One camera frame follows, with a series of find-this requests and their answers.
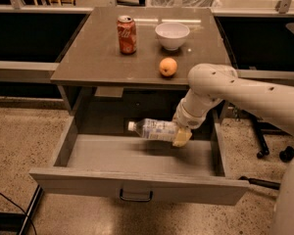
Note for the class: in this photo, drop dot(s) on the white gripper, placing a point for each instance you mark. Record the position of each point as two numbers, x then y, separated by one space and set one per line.
188 120

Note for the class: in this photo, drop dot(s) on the clear plastic water bottle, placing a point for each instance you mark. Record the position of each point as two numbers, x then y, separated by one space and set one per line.
152 129

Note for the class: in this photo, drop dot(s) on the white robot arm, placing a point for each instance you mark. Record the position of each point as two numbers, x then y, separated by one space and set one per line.
274 103

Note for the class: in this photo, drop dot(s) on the open grey top drawer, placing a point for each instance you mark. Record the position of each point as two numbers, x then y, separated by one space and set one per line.
90 164

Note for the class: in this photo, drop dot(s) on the orange fruit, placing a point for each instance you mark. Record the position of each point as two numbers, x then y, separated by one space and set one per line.
167 67

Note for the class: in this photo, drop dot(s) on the white bowl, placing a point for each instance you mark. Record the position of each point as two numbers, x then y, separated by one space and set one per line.
172 35

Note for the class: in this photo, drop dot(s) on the black wheeled stand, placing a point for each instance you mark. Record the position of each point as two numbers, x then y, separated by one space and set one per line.
286 156

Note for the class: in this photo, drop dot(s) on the red soda can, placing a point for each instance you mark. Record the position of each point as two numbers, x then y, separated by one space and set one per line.
126 27

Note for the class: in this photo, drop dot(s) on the grey metal railing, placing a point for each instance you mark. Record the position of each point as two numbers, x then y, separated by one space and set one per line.
41 72

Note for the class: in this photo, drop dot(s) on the black drawer handle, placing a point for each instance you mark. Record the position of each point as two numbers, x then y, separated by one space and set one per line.
135 197

